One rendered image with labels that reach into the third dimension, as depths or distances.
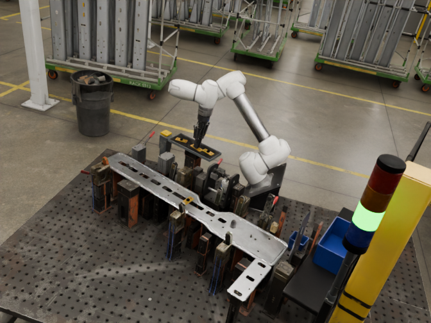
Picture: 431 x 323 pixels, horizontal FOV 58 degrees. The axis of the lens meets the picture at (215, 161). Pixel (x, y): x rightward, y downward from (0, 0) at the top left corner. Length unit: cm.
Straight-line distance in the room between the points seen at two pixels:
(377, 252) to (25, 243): 203
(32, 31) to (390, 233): 491
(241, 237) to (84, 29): 499
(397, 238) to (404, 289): 159
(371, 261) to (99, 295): 150
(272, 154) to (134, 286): 131
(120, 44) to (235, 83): 382
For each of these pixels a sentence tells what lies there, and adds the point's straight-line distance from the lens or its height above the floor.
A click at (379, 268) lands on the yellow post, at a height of 167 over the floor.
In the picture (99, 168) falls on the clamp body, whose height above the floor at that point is 105.
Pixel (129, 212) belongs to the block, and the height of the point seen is 85.
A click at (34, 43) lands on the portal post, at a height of 87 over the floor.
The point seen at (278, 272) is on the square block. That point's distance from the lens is 207.
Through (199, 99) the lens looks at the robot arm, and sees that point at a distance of 228.
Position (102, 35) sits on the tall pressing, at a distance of 650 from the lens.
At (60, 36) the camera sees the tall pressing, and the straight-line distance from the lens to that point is 655.
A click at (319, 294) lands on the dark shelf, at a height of 103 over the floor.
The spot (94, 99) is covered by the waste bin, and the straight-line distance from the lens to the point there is 477.
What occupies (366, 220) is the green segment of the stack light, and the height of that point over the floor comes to 191.
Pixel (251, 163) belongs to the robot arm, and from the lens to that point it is 281.
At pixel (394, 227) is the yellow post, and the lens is 125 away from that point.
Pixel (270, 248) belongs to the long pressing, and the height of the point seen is 100.
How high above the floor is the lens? 252
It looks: 32 degrees down
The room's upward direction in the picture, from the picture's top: 9 degrees clockwise
